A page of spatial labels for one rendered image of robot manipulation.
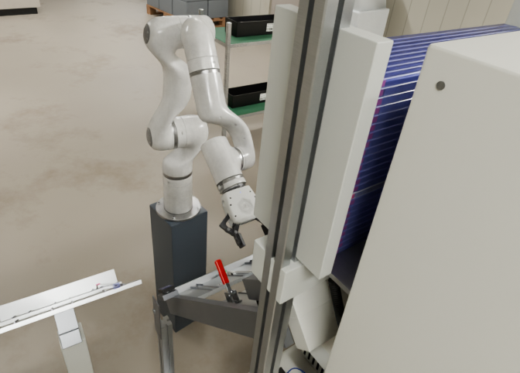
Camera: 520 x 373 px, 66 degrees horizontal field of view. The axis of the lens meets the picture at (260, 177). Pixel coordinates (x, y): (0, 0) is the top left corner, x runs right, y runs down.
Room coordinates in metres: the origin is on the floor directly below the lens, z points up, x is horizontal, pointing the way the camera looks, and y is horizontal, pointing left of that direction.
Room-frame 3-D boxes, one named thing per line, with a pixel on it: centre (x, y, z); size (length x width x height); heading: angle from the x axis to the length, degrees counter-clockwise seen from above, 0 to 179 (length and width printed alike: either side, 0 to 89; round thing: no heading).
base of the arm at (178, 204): (1.35, 0.34, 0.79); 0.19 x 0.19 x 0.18
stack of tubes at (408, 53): (0.64, -0.28, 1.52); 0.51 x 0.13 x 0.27; 128
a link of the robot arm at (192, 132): (1.37, 0.31, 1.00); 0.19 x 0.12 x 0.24; 123
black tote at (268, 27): (3.45, 0.13, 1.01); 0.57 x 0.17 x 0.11; 128
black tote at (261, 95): (3.45, 0.13, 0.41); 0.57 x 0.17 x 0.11; 128
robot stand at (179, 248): (1.35, 0.34, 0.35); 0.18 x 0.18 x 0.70; 45
